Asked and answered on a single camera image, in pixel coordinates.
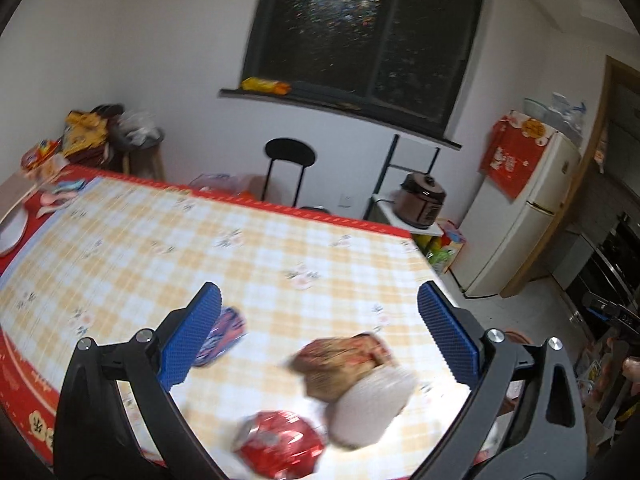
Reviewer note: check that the brown snack wrapper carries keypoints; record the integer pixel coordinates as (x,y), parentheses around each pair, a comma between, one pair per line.
(331,366)

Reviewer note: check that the clear plastic bag on stool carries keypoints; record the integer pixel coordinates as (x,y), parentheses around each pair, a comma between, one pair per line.
(138,127)

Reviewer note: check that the black round back chair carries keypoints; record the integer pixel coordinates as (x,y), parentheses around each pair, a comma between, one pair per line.
(293,154)

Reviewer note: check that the white top side table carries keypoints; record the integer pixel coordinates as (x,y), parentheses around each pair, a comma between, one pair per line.
(406,154)

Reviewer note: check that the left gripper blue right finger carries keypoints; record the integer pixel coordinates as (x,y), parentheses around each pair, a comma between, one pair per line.
(455,332)

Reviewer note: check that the right hand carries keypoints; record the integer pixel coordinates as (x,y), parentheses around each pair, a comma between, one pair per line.
(631,370)

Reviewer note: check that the yellow plaid floral tablecloth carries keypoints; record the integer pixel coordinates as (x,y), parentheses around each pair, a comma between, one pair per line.
(126,252)

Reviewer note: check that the yellow patterned bag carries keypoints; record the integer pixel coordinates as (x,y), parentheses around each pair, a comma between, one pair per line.
(83,131)

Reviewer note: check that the blue crushed drink can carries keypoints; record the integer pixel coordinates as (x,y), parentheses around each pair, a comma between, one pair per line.
(227,331)

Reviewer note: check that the brown electric pressure cooker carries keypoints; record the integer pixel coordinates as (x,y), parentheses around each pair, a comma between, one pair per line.
(419,200)

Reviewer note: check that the wooden stool with clutter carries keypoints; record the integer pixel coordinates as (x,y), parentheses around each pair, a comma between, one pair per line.
(141,161)

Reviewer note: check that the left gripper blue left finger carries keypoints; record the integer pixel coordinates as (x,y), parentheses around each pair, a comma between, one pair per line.
(189,327)

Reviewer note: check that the red crushed soda can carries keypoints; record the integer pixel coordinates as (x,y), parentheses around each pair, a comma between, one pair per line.
(279,445)

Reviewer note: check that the pink blue cloth pile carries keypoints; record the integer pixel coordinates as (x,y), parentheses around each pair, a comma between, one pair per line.
(60,196)

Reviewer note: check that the white refrigerator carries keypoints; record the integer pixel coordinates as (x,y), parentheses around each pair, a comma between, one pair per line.
(501,233)

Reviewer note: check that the red festive hanging bag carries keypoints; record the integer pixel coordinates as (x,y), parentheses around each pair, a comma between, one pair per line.
(516,145)

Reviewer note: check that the black framed window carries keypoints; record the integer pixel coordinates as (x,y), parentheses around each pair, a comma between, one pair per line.
(400,63)

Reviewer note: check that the colourful shopping bag on floor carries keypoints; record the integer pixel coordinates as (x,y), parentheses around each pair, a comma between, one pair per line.
(443,250)

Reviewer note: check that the yellow orange snack bag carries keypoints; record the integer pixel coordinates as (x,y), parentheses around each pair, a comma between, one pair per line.
(265,86)

